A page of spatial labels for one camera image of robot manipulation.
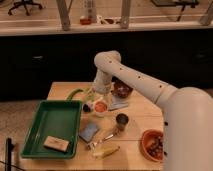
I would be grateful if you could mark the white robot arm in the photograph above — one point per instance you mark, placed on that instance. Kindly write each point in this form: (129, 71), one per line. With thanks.
(187, 113)

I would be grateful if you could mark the light green cup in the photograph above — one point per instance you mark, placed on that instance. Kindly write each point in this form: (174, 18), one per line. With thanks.
(89, 95)

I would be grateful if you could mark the white paper cup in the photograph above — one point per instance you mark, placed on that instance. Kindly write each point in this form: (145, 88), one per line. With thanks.
(98, 113)

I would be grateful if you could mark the small dark metal cup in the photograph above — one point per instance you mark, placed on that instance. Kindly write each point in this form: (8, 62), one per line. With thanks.
(121, 121)

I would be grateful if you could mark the dark brown bowl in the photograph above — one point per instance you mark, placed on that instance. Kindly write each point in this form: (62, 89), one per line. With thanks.
(121, 90)

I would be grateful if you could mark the grey flat card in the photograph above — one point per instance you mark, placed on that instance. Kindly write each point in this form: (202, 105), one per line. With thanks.
(117, 103)

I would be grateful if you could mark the small dark round object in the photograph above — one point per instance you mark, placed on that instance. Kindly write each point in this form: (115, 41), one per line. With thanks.
(87, 108)

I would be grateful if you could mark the green banana-shaped vegetable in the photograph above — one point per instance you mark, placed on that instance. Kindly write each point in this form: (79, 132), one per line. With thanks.
(73, 93)

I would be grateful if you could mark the green plastic tray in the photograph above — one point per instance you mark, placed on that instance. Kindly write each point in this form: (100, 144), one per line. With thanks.
(56, 118)

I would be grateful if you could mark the silver metal fork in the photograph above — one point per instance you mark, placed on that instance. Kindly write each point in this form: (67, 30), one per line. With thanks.
(92, 145)

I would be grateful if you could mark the yellow corn cob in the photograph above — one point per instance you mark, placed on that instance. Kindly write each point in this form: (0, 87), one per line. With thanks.
(105, 150)

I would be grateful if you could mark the red object on ledge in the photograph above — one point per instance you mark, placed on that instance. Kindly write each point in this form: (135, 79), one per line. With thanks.
(84, 21)

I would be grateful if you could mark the orange bowl of grapes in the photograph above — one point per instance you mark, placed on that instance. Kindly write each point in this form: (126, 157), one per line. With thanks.
(151, 145)

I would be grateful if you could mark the tan sponge block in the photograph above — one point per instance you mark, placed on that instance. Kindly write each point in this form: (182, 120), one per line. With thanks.
(56, 143)

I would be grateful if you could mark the black stand at left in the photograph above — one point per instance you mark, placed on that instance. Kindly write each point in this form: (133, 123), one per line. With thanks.
(8, 154)

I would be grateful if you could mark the black office chair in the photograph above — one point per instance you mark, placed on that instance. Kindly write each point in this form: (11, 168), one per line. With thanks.
(24, 3)

